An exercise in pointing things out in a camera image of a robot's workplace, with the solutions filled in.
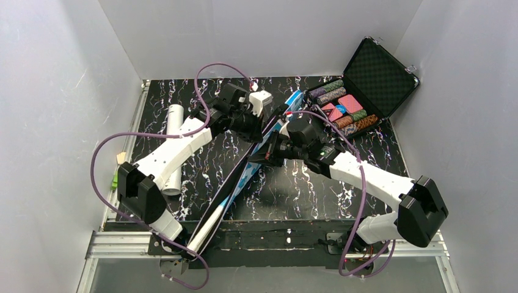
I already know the silver shuttlecock tube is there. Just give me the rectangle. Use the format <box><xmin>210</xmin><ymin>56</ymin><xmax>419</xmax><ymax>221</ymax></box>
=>
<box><xmin>161</xmin><ymin>104</ymin><xmax>185</xmax><ymax>197</ymax></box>

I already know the blue racket cover bag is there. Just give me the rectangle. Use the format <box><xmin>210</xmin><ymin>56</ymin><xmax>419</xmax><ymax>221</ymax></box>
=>
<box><xmin>188</xmin><ymin>90</ymin><xmax>303</xmax><ymax>256</ymax></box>

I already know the blue racket white grip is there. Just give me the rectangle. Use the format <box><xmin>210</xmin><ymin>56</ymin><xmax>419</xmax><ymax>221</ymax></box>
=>
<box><xmin>187</xmin><ymin>204</ymin><xmax>224</xmax><ymax>253</ymax></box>

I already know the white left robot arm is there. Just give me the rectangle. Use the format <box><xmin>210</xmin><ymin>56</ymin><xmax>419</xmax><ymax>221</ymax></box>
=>
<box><xmin>117</xmin><ymin>84</ymin><xmax>272</xmax><ymax>241</ymax></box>

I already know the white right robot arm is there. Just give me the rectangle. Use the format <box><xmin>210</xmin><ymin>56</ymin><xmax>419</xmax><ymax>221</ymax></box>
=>
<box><xmin>249</xmin><ymin>119</ymin><xmax>448</xmax><ymax>250</ymax></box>

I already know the pink playing card deck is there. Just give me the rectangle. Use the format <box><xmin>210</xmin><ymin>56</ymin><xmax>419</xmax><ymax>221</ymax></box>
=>
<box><xmin>338</xmin><ymin>94</ymin><xmax>363</xmax><ymax>114</ymax></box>

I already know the black poker chip case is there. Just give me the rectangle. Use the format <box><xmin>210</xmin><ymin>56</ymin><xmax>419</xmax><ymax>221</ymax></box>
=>
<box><xmin>304</xmin><ymin>37</ymin><xmax>421</xmax><ymax>139</ymax></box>

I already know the beige wooden block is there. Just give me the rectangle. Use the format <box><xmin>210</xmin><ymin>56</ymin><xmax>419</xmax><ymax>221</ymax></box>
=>
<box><xmin>116</xmin><ymin>152</ymin><xmax>126</xmax><ymax>165</ymax></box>

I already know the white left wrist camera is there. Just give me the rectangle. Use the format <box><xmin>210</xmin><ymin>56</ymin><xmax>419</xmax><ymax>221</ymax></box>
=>
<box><xmin>249</xmin><ymin>90</ymin><xmax>273</xmax><ymax>117</ymax></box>

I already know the green clip on rail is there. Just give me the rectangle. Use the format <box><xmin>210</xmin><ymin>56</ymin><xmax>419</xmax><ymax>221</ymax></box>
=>
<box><xmin>111</xmin><ymin>172</ymin><xmax>118</xmax><ymax>191</ymax></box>

